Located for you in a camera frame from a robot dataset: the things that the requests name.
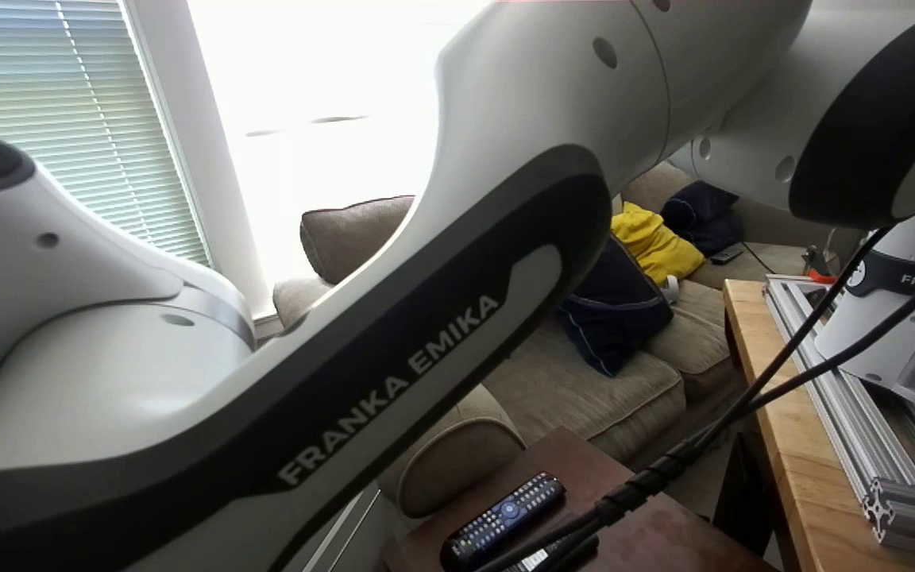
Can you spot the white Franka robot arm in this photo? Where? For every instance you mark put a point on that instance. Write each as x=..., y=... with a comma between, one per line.
x=426, y=351

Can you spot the brown sofa cushion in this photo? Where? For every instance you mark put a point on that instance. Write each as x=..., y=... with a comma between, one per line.
x=356, y=235

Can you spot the dark navy bag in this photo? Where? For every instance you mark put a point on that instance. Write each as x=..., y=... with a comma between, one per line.
x=617, y=306

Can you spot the beige fabric sofa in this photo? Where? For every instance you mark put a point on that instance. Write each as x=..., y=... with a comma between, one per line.
x=585, y=392

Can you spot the yellow cloth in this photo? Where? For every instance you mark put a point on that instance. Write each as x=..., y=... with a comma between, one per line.
x=653, y=243

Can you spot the black remote with blue buttons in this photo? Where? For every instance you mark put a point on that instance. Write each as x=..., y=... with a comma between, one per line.
x=505, y=516

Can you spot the dark blue garment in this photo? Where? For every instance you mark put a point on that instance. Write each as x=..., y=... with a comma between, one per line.
x=703, y=219

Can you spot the dark brown side table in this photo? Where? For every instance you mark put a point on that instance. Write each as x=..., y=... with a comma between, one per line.
x=660, y=536

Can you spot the light wooden robot table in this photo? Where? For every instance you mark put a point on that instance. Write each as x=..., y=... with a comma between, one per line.
x=787, y=464

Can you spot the white window blinds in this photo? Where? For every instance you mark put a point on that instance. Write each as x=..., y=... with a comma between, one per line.
x=54, y=115

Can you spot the aluminium frame rail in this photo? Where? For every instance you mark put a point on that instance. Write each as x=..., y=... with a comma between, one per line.
x=870, y=455

